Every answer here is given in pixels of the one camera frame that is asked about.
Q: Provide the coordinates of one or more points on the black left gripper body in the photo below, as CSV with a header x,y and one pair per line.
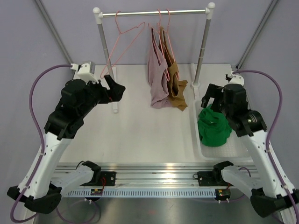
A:
x,y
98,94

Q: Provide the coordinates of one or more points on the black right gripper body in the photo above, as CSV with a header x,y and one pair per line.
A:
x,y
218,106

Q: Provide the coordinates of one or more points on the green tank top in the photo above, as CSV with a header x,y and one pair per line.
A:
x,y
213,127

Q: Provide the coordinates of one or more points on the mauve pink tank top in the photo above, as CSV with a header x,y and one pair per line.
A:
x,y
157,67

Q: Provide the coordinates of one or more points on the pink hanger of mauve top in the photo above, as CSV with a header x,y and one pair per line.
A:
x,y
161,42

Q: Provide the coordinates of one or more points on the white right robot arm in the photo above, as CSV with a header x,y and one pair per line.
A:
x,y
274,191

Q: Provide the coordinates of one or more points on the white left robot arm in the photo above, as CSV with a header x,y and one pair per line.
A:
x,y
38,193

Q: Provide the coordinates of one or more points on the pink hanger of tan top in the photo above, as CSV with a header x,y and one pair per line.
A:
x,y
169,40

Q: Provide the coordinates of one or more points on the tan brown tank top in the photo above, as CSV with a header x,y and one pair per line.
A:
x,y
175,87

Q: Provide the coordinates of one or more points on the white plastic basket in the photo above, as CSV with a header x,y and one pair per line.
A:
x,y
233,150

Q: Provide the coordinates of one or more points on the white clothes rack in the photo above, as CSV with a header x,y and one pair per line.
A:
x,y
208,11

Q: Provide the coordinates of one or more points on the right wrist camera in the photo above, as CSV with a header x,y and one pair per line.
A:
x,y
234,79

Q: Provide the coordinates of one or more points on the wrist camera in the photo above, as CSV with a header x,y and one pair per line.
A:
x,y
85,72
234,79

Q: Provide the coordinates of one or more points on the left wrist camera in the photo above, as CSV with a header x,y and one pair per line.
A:
x,y
85,72

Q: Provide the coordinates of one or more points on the aluminium front rail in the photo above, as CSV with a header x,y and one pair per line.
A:
x,y
156,175

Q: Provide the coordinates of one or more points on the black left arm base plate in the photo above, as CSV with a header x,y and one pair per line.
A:
x,y
106,178

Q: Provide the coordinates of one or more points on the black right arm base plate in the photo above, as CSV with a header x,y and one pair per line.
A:
x,y
206,179

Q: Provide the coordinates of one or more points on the white slotted cable duct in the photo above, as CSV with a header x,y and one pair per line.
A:
x,y
142,193

